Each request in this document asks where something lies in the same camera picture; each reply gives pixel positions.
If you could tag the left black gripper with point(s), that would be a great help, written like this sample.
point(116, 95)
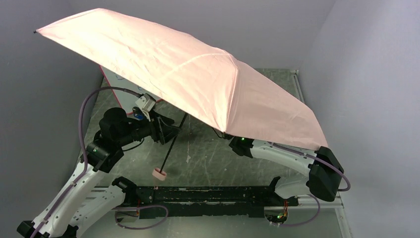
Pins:
point(157, 126)

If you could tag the pink and black folding umbrella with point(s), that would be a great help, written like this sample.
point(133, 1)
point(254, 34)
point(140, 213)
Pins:
point(206, 82)

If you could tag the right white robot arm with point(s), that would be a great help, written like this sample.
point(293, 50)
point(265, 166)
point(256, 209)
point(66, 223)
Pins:
point(319, 171)

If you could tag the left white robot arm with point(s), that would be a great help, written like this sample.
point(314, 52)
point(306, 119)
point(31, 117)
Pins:
point(66, 217)

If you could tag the blue stapler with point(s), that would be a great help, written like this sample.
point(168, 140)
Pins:
point(137, 113)

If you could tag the pink framed whiteboard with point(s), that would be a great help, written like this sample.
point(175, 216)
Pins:
point(125, 100)

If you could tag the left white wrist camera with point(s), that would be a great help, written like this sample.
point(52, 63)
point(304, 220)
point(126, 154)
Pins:
point(146, 103)

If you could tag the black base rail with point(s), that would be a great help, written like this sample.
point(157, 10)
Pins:
point(205, 201)

